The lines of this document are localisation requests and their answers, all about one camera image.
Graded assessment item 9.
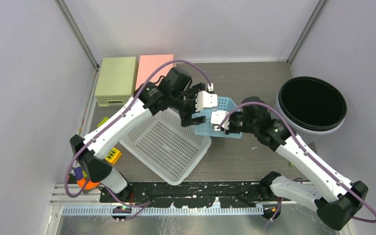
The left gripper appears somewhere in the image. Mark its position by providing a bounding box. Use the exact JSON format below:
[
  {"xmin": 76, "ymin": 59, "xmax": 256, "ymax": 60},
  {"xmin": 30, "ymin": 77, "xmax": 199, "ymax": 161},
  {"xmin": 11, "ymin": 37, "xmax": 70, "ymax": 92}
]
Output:
[{"xmin": 169, "ymin": 83, "xmax": 206, "ymax": 126}]

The light blue basket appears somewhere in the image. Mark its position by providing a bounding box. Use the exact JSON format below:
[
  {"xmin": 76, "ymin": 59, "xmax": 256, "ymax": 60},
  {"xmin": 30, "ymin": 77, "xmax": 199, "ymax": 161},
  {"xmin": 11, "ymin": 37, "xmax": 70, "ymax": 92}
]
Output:
[{"xmin": 191, "ymin": 96, "xmax": 242, "ymax": 139}]

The pink perforated basket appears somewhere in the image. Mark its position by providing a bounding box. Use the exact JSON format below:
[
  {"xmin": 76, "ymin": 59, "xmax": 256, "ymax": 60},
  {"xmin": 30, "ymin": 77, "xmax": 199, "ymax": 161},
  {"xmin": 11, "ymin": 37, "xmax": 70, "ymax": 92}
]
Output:
[{"xmin": 135, "ymin": 54, "xmax": 175, "ymax": 90}]

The black grey round bin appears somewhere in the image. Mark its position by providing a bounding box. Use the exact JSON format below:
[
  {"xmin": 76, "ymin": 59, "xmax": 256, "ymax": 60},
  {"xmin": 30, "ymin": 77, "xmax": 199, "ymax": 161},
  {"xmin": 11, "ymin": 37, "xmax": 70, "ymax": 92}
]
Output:
[{"xmin": 274, "ymin": 76, "xmax": 348, "ymax": 144}]

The pale green perforated basket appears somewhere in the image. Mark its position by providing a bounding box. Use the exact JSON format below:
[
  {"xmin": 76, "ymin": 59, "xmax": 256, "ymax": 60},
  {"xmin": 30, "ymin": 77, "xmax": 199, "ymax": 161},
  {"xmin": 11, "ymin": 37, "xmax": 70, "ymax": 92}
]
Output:
[{"xmin": 94, "ymin": 56, "xmax": 138, "ymax": 107}]

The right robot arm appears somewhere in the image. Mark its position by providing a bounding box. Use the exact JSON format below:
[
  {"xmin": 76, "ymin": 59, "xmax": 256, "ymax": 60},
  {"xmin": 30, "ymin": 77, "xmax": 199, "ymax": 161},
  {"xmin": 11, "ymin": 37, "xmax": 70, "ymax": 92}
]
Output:
[{"xmin": 215, "ymin": 97, "xmax": 370, "ymax": 231}]

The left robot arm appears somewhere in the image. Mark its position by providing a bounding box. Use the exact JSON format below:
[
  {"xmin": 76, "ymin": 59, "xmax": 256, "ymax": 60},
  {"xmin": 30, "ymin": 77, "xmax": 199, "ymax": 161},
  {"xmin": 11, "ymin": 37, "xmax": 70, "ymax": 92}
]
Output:
[{"xmin": 65, "ymin": 67, "xmax": 214, "ymax": 203}]

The grey outer basket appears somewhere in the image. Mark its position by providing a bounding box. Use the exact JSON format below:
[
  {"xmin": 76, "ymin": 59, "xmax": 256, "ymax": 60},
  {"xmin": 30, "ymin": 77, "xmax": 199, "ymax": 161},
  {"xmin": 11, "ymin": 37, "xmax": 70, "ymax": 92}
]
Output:
[{"xmin": 120, "ymin": 109, "xmax": 212, "ymax": 186}]

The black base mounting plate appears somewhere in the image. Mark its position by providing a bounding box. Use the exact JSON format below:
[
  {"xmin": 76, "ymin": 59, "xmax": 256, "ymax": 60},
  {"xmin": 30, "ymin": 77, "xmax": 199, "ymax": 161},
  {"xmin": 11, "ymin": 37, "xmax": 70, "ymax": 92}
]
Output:
[{"xmin": 116, "ymin": 181, "xmax": 279, "ymax": 209}]

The yellow grid toy block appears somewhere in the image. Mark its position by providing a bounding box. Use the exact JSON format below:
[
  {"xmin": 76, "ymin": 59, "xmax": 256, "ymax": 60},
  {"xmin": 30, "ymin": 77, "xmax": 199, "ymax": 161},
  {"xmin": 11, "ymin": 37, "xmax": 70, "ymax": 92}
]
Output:
[{"xmin": 105, "ymin": 147, "xmax": 122, "ymax": 165}]

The toy car with blue wheels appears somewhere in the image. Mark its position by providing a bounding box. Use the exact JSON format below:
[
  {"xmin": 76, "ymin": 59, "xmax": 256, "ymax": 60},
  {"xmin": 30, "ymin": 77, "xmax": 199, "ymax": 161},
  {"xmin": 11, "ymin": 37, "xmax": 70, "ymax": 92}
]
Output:
[{"xmin": 97, "ymin": 117, "xmax": 109, "ymax": 128}]

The orange curved toy piece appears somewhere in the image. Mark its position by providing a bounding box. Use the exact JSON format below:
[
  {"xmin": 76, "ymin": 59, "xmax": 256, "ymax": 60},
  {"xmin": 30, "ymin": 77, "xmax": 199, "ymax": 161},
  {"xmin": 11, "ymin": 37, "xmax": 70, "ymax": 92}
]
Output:
[{"xmin": 76, "ymin": 178, "xmax": 100, "ymax": 190}]

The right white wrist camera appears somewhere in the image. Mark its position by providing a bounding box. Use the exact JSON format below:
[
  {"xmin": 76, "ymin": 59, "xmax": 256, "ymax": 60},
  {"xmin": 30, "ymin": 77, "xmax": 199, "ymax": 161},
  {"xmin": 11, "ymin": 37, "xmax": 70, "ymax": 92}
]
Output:
[{"xmin": 210, "ymin": 110, "xmax": 230, "ymax": 131}]

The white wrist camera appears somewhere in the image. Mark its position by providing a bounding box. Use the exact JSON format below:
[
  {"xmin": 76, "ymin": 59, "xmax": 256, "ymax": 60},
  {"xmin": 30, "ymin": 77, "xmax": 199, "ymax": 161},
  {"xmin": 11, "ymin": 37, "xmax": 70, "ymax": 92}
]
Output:
[
  {"xmin": 195, "ymin": 91, "xmax": 218, "ymax": 112},
  {"xmin": 210, "ymin": 110, "xmax": 230, "ymax": 131}
]

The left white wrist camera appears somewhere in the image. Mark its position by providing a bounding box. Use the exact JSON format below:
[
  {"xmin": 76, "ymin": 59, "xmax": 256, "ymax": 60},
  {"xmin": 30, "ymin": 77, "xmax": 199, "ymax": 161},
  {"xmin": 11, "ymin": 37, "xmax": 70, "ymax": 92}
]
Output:
[{"xmin": 195, "ymin": 91, "xmax": 218, "ymax": 112}]

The slotted cable duct rail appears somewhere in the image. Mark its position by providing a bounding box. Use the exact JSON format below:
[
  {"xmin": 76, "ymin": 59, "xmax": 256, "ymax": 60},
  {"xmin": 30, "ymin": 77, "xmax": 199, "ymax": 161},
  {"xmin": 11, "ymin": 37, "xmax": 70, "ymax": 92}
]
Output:
[{"xmin": 61, "ymin": 205, "xmax": 264, "ymax": 216}]

